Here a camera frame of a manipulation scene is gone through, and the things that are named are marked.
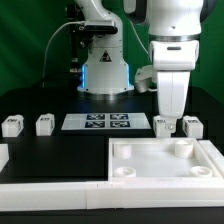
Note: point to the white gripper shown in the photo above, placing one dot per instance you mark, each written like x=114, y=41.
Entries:
x=173, y=63

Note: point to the white square table top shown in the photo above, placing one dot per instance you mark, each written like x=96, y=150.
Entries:
x=152, y=158

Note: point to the white marker sheet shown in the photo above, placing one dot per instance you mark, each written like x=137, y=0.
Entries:
x=105, y=121

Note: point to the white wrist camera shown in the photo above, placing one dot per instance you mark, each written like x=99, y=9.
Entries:
x=143, y=78

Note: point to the black camera stand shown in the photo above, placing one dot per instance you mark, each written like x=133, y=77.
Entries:
x=79, y=37

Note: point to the white front fence wall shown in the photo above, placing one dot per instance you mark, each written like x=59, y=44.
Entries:
x=74, y=196

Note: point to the white left fence wall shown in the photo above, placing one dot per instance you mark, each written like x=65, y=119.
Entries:
x=4, y=155

